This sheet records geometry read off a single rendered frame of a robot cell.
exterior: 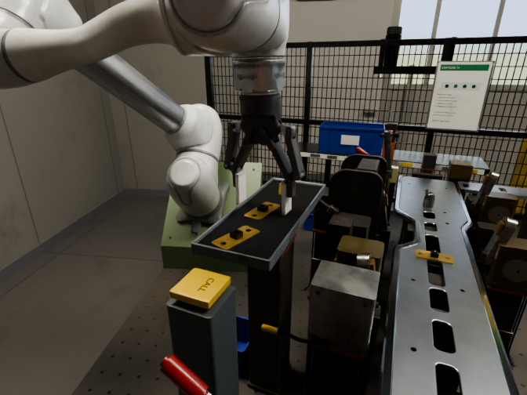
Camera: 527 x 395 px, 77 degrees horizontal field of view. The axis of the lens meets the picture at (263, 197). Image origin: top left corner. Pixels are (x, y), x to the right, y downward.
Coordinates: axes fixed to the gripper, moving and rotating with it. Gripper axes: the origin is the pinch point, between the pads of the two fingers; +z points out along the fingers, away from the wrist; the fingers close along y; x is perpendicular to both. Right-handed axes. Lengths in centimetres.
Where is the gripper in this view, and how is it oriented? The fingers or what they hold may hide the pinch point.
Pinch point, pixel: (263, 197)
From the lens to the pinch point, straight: 66.5
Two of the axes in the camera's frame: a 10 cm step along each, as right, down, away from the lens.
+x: 5.0, -3.5, 7.9
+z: 0.3, 9.2, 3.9
